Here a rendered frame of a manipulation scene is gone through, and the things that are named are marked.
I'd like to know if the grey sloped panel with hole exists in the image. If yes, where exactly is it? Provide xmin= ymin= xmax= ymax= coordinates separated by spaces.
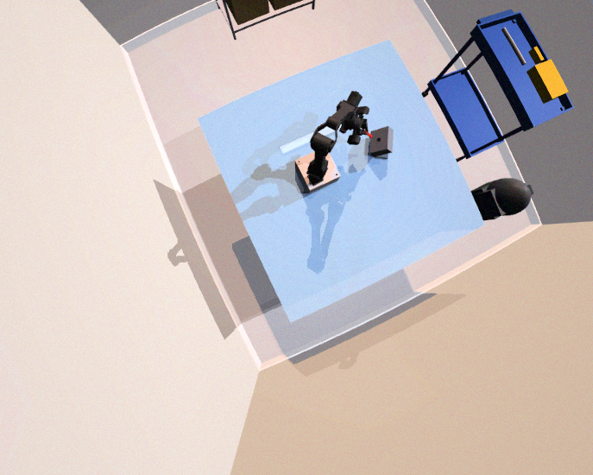
xmin=369 ymin=126 xmax=394 ymax=159

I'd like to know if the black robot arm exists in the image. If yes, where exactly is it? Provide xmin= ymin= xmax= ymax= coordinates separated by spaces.
xmin=306 ymin=91 xmax=363 ymax=186

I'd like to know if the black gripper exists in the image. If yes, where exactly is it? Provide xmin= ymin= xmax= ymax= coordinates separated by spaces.
xmin=345 ymin=106 xmax=370 ymax=145

